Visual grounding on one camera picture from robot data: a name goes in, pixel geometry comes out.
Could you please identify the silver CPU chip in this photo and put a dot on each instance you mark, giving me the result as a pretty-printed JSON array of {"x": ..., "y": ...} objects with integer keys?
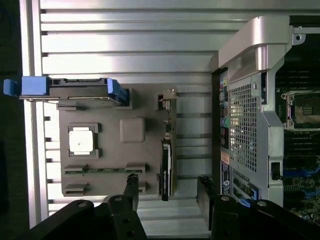
[{"x": 82, "y": 140}]

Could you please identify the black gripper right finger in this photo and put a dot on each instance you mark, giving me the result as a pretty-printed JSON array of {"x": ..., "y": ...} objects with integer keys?
[{"x": 225, "y": 220}]

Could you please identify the green motherboard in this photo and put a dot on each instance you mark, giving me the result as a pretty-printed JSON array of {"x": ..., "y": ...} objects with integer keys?
[{"x": 300, "y": 150}]

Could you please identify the green RAM stick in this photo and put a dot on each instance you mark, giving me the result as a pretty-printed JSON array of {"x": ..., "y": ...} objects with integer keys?
[{"x": 105, "y": 170}]

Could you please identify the grey parts rack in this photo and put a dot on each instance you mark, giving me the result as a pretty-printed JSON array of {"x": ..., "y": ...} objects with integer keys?
[{"x": 112, "y": 155}]

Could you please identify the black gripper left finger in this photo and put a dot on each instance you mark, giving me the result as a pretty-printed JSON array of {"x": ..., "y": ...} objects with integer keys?
[{"x": 120, "y": 220}]

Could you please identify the open black PC case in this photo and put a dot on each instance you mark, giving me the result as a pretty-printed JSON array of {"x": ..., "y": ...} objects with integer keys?
[{"x": 245, "y": 112}]

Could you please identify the CPU socket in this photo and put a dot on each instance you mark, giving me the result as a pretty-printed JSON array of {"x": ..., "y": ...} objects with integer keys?
[{"x": 302, "y": 110}]

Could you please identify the hard disk in blue caddy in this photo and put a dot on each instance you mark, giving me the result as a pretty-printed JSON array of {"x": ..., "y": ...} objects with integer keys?
[{"x": 75, "y": 87}]

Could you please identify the blue expansion slot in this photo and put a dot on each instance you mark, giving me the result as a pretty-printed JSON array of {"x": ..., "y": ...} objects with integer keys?
[{"x": 300, "y": 172}]

